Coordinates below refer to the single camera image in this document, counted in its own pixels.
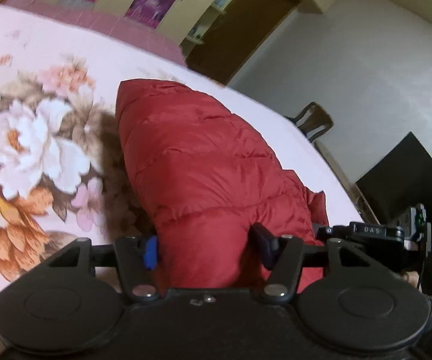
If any brown wooden chair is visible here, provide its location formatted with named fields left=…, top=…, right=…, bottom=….
left=286, top=102, right=334, bottom=143

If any wooden bed frame edge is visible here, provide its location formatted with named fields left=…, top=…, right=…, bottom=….
left=313, top=139, right=379, bottom=224

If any white floral quilt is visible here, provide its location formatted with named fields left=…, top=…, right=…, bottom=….
left=0, top=5, right=359, bottom=352

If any red quilted down jacket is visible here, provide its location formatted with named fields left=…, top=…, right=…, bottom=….
left=116, top=79, right=329, bottom=290

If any brown wooden door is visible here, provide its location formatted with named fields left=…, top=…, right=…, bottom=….
left=186, top=0, right=299, bottom=85

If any purple poster lower right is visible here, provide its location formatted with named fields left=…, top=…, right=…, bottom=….
left=125, top=0, right=176, bottom=29

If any black flat screen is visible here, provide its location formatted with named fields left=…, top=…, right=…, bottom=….
left=356, top=133, right=432, bottom=295

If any pink checked bed sheet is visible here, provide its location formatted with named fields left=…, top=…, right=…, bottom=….
left=4, top=0, right=186, bottom=67

